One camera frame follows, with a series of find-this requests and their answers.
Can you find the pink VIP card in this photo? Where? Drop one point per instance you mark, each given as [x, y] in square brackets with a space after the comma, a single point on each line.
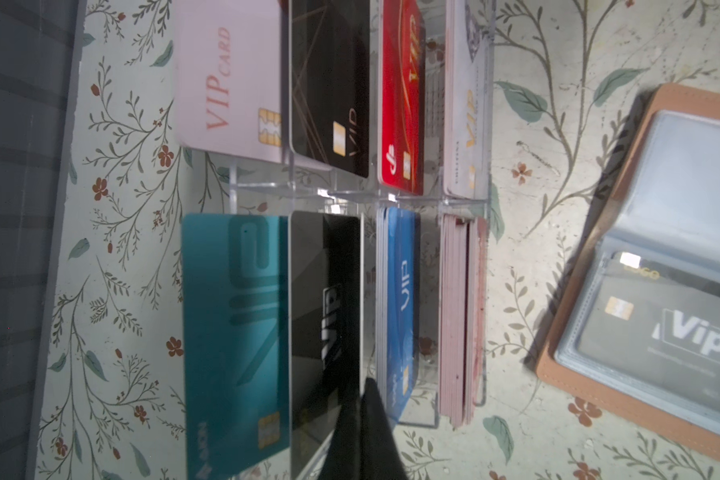
[229, 81]

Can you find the red VIP card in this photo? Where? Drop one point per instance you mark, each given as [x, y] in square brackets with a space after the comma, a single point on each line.
[401, 96]

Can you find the blue VIP card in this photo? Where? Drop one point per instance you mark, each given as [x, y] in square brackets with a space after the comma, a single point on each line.
[396, 299]

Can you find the white VIP card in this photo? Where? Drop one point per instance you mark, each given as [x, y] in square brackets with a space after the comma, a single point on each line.
[467, 100]

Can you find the black VIP card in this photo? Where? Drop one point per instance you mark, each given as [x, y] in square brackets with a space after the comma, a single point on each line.
[655, 330]

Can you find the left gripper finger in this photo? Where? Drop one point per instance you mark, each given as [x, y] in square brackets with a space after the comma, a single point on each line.
[362, 446]

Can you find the black card right column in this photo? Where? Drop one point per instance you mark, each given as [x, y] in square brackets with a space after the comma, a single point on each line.
[329, 69]

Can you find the teal VIP card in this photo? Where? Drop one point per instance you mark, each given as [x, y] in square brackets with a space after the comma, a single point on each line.
[235, 285]

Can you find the clear acrylic card holder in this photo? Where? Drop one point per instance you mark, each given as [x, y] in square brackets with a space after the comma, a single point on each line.
[301, 184]

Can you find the black VIP card left column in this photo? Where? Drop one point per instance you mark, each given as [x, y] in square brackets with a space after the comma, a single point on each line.
[325, 328]

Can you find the pink leather card wallet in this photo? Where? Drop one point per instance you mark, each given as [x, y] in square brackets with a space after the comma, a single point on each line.
[664, 206]

